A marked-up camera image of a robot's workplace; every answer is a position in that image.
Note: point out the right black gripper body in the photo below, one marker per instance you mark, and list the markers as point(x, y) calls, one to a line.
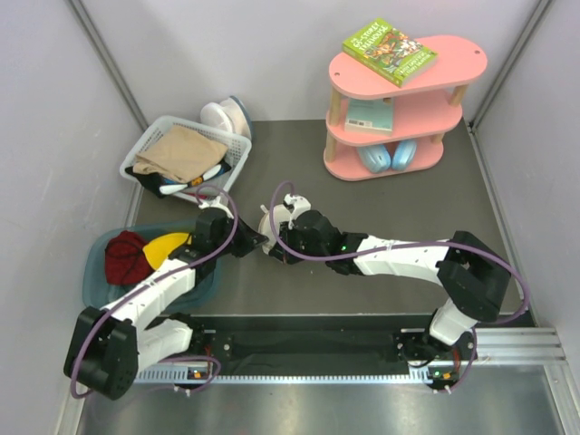
point(294, 241)

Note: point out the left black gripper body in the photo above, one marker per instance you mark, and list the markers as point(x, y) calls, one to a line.
point(229, 229)

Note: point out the white mesh laundry bag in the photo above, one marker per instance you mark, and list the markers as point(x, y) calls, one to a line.
point(270, 224)

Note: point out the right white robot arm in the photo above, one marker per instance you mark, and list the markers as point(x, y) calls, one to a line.
point(473, 277)

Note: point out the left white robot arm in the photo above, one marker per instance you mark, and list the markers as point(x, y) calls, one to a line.
point(112, 345)

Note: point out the yellow cloth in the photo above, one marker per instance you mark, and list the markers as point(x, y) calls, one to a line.
point(159, 248)

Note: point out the black white garment in basket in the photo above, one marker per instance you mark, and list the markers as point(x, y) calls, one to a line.
point(161, 186)

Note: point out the beige folded cloth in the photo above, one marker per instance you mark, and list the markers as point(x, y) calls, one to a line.
point(181, 155)

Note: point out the white plastic basket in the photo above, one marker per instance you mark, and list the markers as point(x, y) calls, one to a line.
point(238, 151)

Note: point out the dark red knit cloth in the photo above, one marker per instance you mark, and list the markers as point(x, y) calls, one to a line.
point(125, 262)

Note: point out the light blue headphones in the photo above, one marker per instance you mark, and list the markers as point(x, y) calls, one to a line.
point(377, 158)

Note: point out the pink three-tier shelf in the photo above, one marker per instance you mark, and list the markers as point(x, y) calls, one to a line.
point(425, 108)

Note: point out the teal plastic tub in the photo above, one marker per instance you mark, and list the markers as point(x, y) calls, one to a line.
point(97, 292)

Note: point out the teal book on shelf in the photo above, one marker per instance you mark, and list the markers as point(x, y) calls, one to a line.
point(370, 116)

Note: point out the green paperback book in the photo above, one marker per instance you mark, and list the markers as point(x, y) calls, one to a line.
point(389, 52)

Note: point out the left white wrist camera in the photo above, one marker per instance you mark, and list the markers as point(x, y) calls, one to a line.
point(216, 202)

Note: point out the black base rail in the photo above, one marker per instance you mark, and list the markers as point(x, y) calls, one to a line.
point(319, 345)

